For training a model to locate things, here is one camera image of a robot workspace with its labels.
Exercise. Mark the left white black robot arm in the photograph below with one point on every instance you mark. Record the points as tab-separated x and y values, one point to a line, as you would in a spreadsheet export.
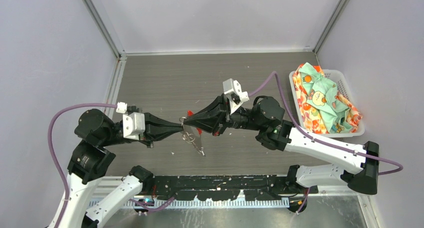
91	159

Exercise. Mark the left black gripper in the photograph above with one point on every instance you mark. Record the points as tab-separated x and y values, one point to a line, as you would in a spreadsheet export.
157	128

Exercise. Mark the colourful patterned cloth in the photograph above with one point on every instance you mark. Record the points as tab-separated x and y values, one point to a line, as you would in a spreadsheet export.
326	100

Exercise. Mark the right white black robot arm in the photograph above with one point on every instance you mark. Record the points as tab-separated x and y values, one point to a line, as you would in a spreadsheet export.
352	165

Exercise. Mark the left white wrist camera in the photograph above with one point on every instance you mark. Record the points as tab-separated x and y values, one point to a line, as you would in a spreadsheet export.
134	125

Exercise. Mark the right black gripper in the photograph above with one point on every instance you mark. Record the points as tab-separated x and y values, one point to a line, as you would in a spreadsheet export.
214	118

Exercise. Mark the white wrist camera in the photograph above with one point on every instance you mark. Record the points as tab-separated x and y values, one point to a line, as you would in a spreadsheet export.
134	125
232	90

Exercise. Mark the aluminium frame rail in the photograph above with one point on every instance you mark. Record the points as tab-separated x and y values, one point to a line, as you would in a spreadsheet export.
291	203

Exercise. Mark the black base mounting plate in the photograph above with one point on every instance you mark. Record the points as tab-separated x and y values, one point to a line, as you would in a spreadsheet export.
221	187

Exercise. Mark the white plastic basket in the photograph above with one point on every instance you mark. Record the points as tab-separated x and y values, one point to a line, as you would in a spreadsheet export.
344	127

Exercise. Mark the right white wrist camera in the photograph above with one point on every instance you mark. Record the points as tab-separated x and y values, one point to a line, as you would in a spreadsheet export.
232	90

